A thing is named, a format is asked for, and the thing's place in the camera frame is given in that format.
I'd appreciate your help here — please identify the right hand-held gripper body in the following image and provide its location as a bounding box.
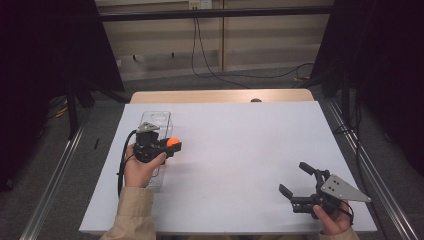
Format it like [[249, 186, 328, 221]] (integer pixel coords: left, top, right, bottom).
[[291, 169, 372, 220]]

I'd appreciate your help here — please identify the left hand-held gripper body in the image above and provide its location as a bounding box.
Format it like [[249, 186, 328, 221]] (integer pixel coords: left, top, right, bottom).
[[133, 121, 168, 164]]

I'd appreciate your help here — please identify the clear plastic container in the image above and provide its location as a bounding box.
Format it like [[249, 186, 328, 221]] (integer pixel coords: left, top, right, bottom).
[[134, 110, 174, 193]]

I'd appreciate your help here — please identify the person's left hand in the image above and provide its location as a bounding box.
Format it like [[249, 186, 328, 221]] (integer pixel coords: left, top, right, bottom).
[[123, 143, 167, 190]]

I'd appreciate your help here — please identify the person's right hand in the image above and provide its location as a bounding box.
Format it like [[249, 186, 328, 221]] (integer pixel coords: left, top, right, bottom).
[[312, 199, 355, 237]]

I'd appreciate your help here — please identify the white table mat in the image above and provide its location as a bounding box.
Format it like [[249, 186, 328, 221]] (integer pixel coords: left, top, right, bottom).
[[79, 101, 378, 235]]

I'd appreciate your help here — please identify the black curtain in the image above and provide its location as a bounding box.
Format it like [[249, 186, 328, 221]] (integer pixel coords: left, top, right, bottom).
[[0, 0, 126, 193], [308, 0, 424, 176]]

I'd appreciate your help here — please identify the black metal crossbar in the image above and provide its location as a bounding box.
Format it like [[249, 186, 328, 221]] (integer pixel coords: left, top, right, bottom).
[[99, 5, 334, 23]]

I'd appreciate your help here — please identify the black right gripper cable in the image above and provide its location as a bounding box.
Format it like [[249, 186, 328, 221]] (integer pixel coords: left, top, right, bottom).
[[339, 200, 356, 228]]

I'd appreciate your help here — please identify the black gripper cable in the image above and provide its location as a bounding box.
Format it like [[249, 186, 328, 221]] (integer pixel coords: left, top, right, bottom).
[[339, 200, 356, 228], [116, 129, 138, 198]]

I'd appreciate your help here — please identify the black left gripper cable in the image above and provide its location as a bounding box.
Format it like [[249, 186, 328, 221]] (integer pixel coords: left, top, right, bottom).
[[116, 129, 138, 198]]

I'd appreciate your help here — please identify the silver metal rail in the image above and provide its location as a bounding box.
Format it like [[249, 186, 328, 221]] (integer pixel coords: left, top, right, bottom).
[[323, 99, 422, 240], [19, 111, 92, 240]]

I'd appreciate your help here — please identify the yellow floor cable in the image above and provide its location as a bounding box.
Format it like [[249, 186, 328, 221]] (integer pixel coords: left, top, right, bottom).
[[49, 96, 73, 120]]

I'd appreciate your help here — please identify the black power cable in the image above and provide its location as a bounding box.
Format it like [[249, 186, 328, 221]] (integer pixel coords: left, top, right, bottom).
[[195, 18, 315, 80], [190, 18, 251, 90]]

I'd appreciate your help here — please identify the white wall socket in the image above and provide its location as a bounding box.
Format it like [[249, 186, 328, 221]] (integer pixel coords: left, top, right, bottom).
[[188, 0, 214, 11]]

